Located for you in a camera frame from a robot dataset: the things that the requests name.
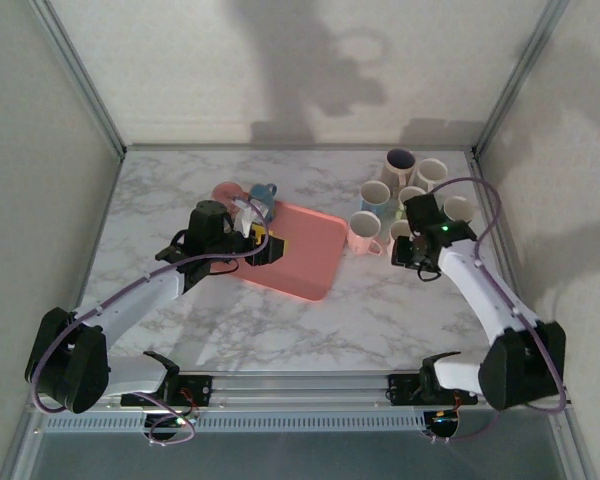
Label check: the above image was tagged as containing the thin black cable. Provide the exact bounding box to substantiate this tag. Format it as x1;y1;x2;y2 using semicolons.
417;259;444;285

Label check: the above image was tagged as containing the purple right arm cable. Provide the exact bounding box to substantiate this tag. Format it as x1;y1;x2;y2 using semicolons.
427;177;567;446

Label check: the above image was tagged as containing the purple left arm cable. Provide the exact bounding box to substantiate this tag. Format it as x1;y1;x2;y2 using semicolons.
29;197;272;447

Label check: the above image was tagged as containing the light blue mug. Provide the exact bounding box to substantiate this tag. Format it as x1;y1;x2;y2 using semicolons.
359;180;392;214

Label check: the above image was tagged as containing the pink plastic tray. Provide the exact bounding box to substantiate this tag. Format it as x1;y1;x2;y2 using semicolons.
229;200;350;303

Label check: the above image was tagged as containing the lit circuit board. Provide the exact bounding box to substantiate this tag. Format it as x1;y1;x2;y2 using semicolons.
424;409;464;439
147;412;196;436

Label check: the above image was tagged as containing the grey slotted cable duct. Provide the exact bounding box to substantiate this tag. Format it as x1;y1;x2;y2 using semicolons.
38;412;431;434

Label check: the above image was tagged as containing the dark green mug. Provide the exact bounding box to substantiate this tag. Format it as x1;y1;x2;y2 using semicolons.
442;196;476;226

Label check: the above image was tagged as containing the aluminium frame post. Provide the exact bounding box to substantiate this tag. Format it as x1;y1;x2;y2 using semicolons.
472;0;574;157
27;0;129;157

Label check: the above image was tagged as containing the white mug angular handle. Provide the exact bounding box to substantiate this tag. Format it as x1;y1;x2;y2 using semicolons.
413;158;449;194

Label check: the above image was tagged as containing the salmon pink mug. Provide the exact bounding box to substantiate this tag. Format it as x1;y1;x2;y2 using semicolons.
210;182;246;214

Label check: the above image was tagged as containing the pale pink mug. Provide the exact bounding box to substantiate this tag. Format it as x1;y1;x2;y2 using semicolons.
348;210;385;256

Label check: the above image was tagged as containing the aluminium frame leg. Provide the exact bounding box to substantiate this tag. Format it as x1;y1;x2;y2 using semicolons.
549;409;599;480
0;407;44;480

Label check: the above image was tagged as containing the teal stoneware mug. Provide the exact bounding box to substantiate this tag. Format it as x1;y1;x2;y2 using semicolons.
249;183;280;221

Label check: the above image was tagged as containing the pale greyish mug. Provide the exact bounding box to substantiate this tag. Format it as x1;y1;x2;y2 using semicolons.
388;218;415;269

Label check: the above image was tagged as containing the aluminium frame rail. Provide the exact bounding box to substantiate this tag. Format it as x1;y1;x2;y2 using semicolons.
122;143;479;154
467;152;556;326

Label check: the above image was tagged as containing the wide aluminium base rail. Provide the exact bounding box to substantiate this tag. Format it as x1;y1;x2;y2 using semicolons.
27;372;574;414

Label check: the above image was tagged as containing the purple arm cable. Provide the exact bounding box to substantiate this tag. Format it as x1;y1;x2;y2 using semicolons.
427;177;567;446
29;197;272;447

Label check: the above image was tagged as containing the pink mug navy interior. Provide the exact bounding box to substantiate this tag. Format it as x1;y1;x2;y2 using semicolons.
382;148;419;189

